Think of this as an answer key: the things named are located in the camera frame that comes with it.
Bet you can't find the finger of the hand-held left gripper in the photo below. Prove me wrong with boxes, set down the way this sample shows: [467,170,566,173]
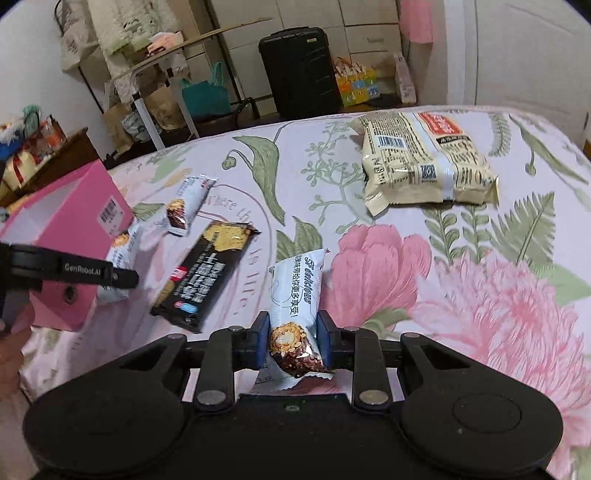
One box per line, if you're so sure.
[9,244,140,296]

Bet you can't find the black suitcase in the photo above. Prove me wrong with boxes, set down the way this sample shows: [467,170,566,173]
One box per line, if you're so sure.
[257,26,344,119]

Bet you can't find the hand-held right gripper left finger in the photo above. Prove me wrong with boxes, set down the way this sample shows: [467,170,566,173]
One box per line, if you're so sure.
[117,311,271,413]

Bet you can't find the pink hanging cloth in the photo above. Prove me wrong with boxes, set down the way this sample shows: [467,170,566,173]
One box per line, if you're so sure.
[398,0,447,45]

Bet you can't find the pink cardboard box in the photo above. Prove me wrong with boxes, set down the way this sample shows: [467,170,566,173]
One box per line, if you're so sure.
[0,159,136,332]

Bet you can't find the white chocolate snack packet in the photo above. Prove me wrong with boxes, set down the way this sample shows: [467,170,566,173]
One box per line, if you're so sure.
[267,248,337,394]
[162,174,218,237]
[99,220,145,304]

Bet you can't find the white door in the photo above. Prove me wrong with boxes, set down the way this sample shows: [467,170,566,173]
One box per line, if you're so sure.
[442,0,591,113]

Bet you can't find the white-legged folding table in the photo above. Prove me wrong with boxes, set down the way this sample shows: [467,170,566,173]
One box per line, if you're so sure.
[109,17,274,151]

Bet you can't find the white gift box red ribbon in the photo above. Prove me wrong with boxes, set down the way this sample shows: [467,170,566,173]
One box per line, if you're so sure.
[0,148,41,191]

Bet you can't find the floral bedspread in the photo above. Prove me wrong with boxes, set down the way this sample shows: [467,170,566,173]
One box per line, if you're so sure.
[18,104,591,480]

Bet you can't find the black cracker packet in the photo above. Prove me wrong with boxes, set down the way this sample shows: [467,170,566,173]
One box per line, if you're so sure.
[150,220,263,334]

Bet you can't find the green bag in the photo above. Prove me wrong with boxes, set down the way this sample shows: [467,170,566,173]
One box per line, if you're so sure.
[21,104,45,136]

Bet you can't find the white wardrobe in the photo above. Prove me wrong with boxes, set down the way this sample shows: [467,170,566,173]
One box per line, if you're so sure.
[207,0,403,103]

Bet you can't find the blue flower gift basket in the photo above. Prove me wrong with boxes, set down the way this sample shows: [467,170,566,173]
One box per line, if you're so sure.
[0,121,25,161]

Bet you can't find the white printed bag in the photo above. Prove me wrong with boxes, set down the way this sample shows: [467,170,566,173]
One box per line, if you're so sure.
[121,111,151,145]

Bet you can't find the canvas tote bag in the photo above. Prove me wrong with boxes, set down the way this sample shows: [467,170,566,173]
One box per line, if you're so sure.
[58,0,101,71]

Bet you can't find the pink white package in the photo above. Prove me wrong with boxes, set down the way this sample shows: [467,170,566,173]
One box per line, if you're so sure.
[393,52,419,105]

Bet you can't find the teal bag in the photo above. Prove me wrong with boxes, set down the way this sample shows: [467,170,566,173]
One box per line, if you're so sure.
[178,61,232,120]

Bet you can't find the white fuzzy jacket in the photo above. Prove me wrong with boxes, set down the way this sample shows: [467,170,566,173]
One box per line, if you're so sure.
[88,0,206,64]

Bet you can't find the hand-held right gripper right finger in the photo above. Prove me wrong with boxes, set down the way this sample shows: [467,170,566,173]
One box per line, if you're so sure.
[316,309,472,411]

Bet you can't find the dark wooden nightstand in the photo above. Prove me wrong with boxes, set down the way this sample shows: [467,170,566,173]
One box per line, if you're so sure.
[0,128,103,209]

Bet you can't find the beige snack bag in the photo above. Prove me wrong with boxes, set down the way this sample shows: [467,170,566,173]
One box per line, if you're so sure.
[349,109,501,217]

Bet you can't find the person's left hand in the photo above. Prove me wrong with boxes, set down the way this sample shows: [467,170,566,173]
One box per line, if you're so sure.
[0,302,38,408]

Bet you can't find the brown paper bag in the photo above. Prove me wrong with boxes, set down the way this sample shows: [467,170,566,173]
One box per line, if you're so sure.
[101,102,139,156]
[148,83,186,131]

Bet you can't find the colourful cardboard box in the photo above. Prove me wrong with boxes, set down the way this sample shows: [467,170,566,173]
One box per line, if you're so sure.
[334,56,380,108]

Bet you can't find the pink tissue pack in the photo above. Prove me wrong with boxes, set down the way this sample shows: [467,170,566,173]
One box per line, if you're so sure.
[146,31,184,53]

